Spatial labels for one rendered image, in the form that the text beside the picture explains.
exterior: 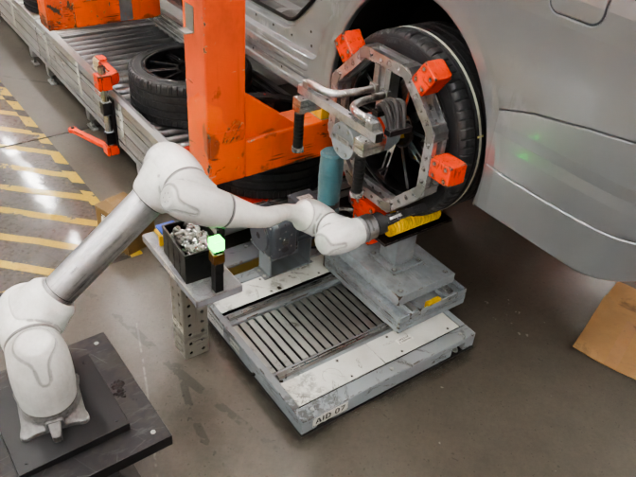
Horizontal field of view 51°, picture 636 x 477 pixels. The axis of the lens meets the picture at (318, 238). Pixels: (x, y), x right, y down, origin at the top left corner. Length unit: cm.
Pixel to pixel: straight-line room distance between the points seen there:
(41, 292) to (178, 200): 51
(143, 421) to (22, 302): 48
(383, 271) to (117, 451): 127
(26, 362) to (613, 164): 157
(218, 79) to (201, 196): 76
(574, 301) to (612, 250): 125
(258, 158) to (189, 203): 95
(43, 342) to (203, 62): 107
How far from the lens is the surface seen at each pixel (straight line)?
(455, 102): 216
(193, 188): 176
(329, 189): 245
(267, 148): 266
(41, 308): 202
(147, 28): 505
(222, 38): 239
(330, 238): 208
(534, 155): 201
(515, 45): 199
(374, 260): 276
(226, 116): 250
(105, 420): 204
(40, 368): 189
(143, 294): 292
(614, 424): 273
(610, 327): 312
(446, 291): 276
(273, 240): 263
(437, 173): 215
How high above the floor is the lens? 188
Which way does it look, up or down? 36 degrees down
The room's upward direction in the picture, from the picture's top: 5 degrees clockwise
